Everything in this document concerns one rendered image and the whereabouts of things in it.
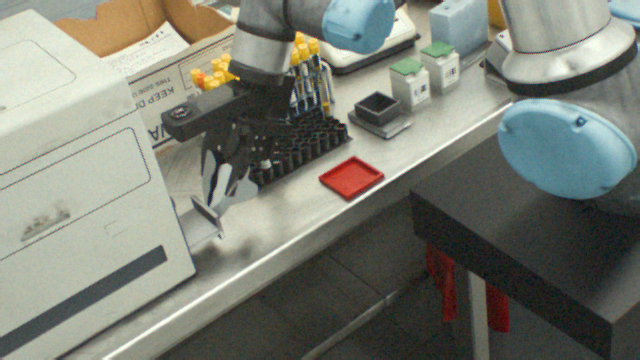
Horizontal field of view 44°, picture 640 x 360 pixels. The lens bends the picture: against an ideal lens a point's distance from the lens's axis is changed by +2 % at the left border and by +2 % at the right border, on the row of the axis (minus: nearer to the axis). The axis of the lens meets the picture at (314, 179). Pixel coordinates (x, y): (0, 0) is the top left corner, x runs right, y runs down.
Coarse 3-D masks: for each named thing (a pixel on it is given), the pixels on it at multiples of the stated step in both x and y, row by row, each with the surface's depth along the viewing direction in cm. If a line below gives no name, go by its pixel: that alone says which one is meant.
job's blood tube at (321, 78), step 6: (318, 72) 116; (324, 72) 116; (318, 78) 116; (324, 78) 116; (318, 84) 116; (324, 84) 116; (324, 90) 117; (324, 96) 117; (324, 102) 118; (324, 108) 119; (330, 108) 119; (324, 114) 119; (330, 114) 119
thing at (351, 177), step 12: (336, 168) 113; (348, 168) 113; (360, 168) 112; (372, 168) 111; (324, 180) 111; (336, 180) 111; (348, 180) 111; (360, 180) 110; (372, 180) 109; (348, 192) 108
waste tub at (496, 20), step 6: (492, 0) 136; (492, 6) 137; (498, 6) 136; (492, 12) 138; (498, 12) 137; (492, 18) 139; (498, 18) 137; (492, 24) 139; (498, 24) 138; (504, 24) 137
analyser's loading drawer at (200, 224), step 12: (204, 204) 102; (180, 216) 104; (192, 216) 104; (204, 216) 103; (216, 216) 100; (192, 228) 102; (204, 228) 101; (216, 228) 101; (192, 240) 100; (204, 240) 100
